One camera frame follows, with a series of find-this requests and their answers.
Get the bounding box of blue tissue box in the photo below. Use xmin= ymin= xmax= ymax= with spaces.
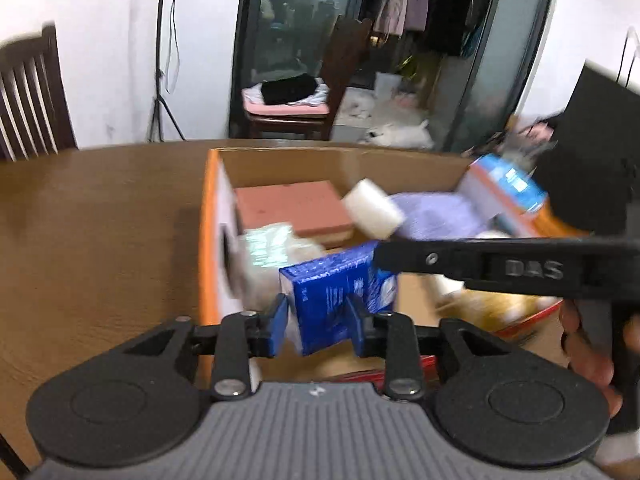
xmin=279 ymin=242 xmax=398 ymax=356

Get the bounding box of purple knitted cloth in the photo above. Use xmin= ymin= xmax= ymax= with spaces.
xmin=390 ymin=193 xmax=489 ymax=240

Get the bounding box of white foam cylinder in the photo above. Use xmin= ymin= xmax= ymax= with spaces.
xmin=342 ymin=179 xmax=406 ymax=240

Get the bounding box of person's right hand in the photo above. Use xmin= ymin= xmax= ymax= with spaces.
xmin=559 ymin=300 xmax=623 ymax=417

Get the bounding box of black shopping bag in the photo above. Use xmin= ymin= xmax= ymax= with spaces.
xmin=534 ymin=65 xmax=639 ymax=236

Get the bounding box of blue tissue pack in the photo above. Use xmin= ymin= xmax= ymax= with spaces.
xmin=470 ymin=154 xmax=547 ymax=214

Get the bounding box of white stuffed dog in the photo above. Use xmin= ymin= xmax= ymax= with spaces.
xmin=358 ymin=119 xmax=435 ymax=151

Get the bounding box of studio light on stand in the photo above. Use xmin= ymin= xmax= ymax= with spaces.
xmin=146 ymin=0 xmax=186 ymax=143

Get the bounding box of dark wooden chair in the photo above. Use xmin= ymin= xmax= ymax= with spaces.
xmin=0 ymin=22 xmax=77 ymax=162

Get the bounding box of wooden stool with cushion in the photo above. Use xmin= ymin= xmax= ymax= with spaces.
xmin=242 ymin=16 xmax=372 ymax=141

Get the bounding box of black sliding door frame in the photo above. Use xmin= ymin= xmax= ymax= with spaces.
xmin=229 ymin=0 xmax=551 ymax=152

